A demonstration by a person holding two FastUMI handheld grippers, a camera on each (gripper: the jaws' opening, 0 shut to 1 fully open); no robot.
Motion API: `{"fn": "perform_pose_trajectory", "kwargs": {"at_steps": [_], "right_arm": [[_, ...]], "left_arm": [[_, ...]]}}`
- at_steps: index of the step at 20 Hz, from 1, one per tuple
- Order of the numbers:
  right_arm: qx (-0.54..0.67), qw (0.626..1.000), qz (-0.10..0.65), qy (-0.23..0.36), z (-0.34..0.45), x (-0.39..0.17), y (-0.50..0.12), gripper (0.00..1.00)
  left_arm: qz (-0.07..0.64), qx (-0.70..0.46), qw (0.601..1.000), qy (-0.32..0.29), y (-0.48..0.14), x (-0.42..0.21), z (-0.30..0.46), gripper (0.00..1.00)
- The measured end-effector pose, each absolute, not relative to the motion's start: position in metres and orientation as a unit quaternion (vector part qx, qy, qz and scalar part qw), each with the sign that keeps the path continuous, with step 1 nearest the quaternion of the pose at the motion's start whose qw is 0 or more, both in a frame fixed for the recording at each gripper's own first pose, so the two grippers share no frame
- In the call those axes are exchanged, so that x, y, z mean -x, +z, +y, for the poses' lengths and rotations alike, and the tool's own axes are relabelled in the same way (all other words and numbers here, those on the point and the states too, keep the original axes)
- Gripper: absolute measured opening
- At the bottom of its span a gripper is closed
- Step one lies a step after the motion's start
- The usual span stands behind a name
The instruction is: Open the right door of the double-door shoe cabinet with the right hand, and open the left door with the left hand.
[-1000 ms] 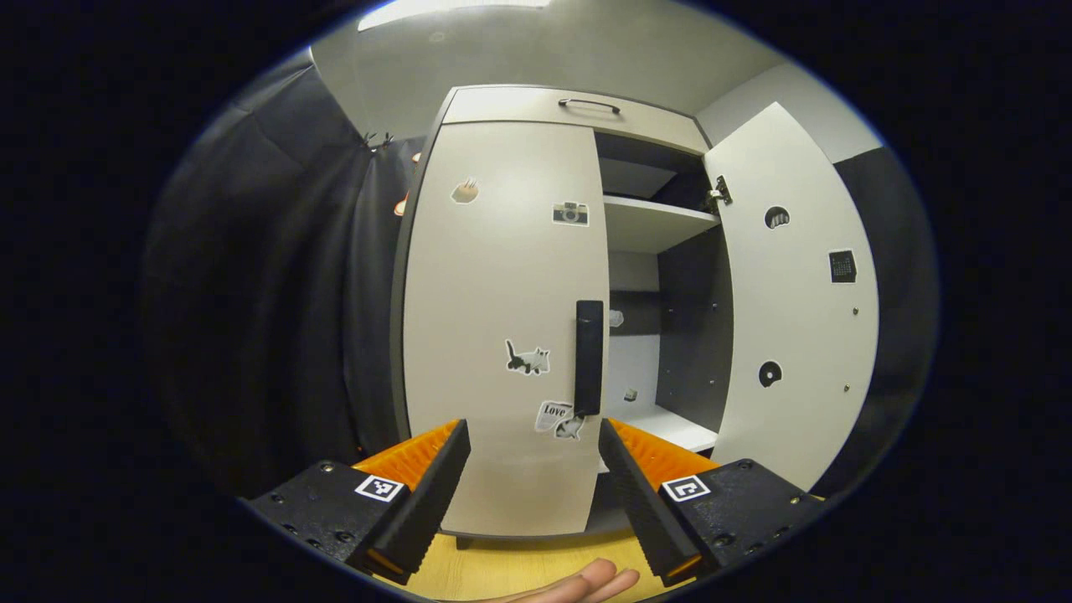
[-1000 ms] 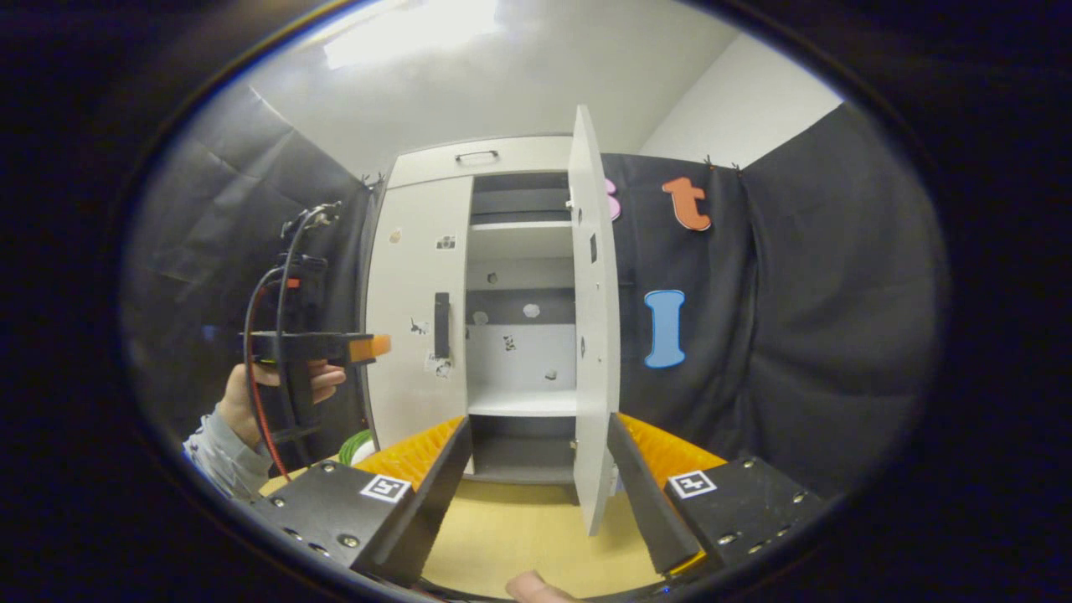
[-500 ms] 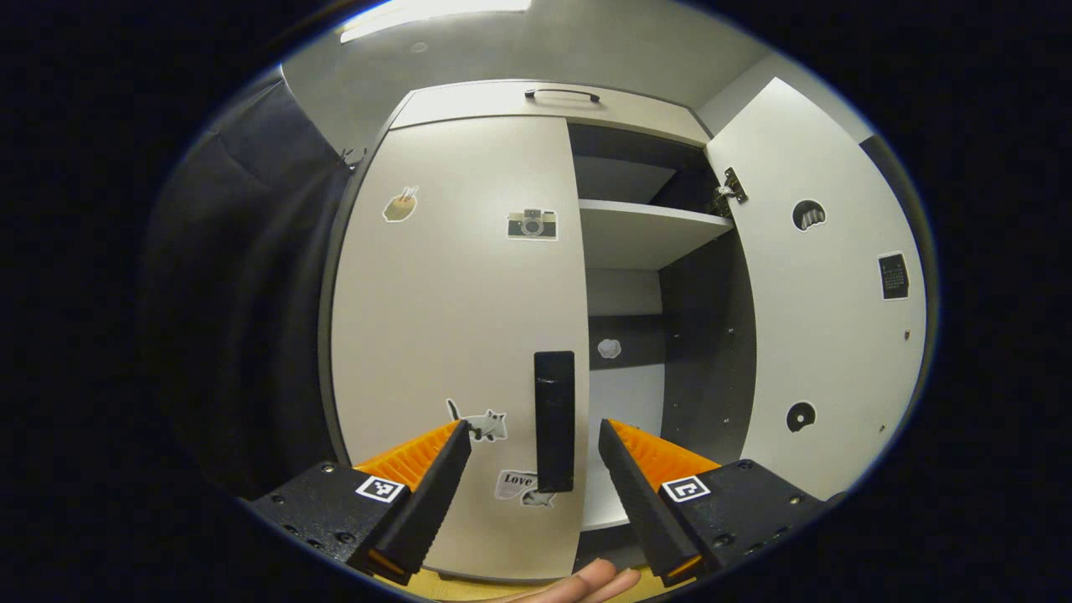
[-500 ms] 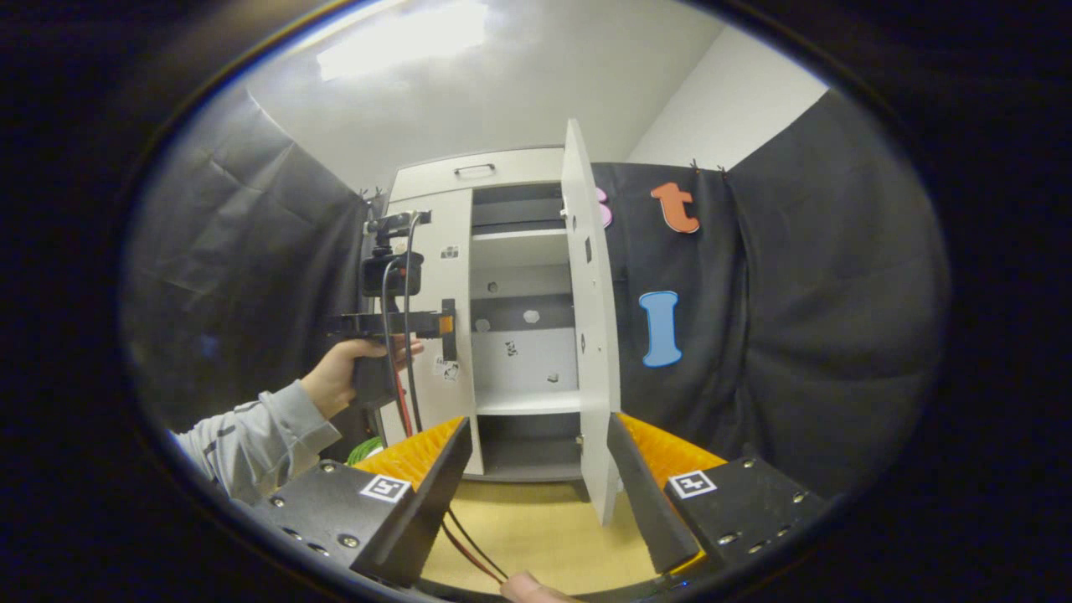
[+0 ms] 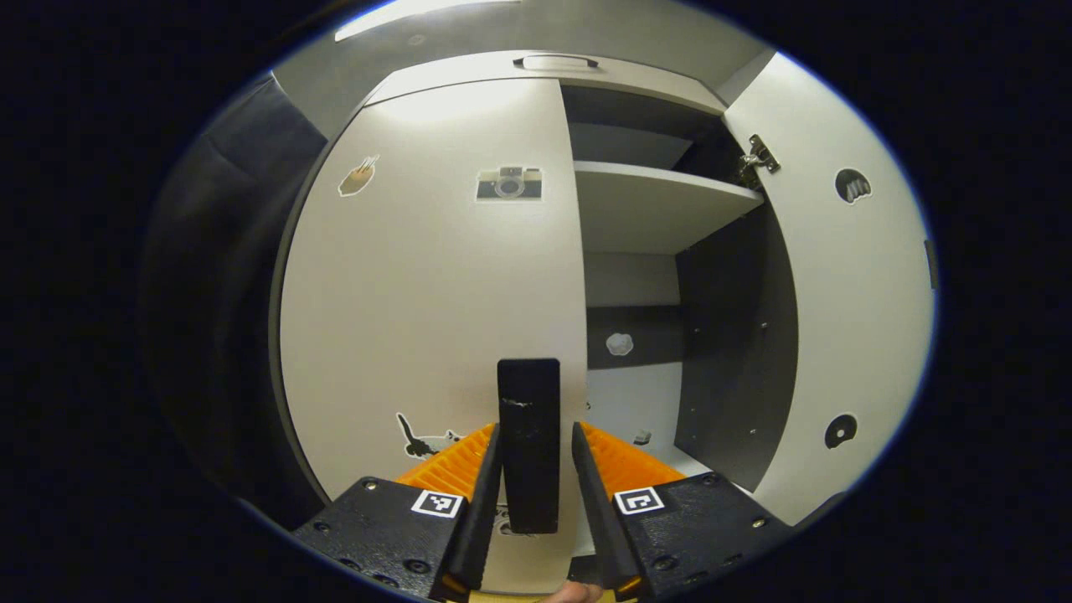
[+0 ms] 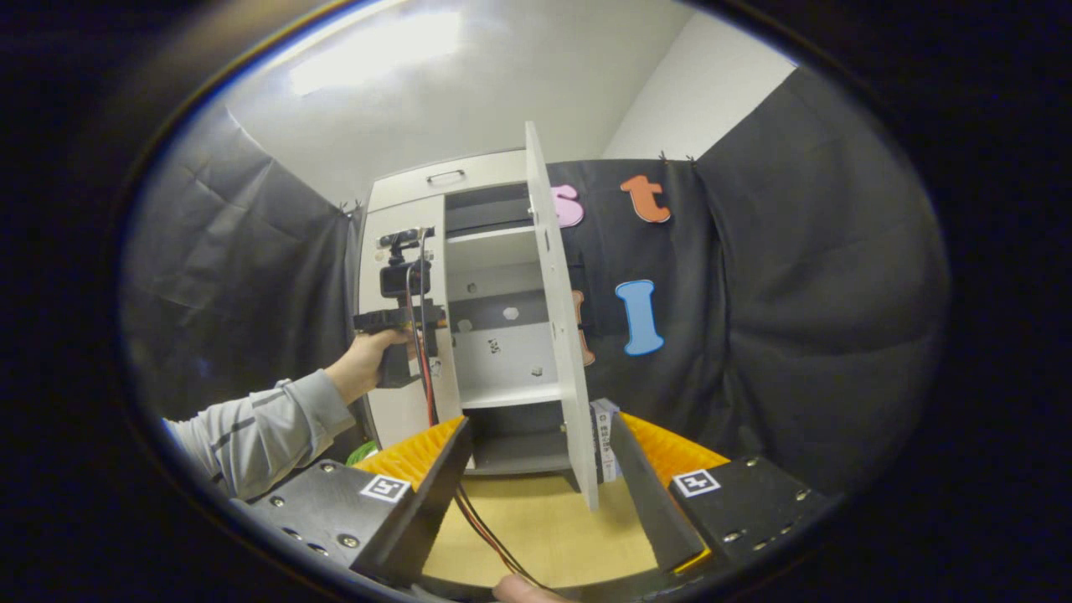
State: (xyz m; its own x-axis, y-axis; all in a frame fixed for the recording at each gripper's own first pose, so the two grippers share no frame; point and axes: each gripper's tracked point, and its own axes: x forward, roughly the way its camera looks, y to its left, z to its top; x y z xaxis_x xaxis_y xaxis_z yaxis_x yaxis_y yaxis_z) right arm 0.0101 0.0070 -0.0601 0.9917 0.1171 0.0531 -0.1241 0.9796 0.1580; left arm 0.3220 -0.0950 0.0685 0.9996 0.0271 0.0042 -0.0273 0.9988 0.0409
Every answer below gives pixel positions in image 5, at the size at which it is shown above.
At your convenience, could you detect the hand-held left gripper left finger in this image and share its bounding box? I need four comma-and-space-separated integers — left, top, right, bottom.
293, 423, 502, 602

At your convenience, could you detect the white cabinet shelf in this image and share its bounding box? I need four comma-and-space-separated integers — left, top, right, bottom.
574, 161, 765, 255

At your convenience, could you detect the metal door hinge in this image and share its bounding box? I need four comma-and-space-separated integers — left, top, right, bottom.
739, 134, 781, 189

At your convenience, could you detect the ceiling light panel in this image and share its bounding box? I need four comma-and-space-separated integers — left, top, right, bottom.
333, 0, 524, 43

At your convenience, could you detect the grey double-door shoe cabinet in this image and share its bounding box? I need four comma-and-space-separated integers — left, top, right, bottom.
270, 50, 801, 597

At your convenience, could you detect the black backdrop cloth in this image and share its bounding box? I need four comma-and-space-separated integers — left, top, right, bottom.
142, 71, 336, 528

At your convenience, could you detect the shoe cabinet door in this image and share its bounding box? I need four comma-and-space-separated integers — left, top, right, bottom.
276, 77, 590, 595
724, 52, 937, 527

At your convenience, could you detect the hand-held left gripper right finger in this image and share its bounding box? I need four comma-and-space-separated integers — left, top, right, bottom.
572, 421, 796, 602

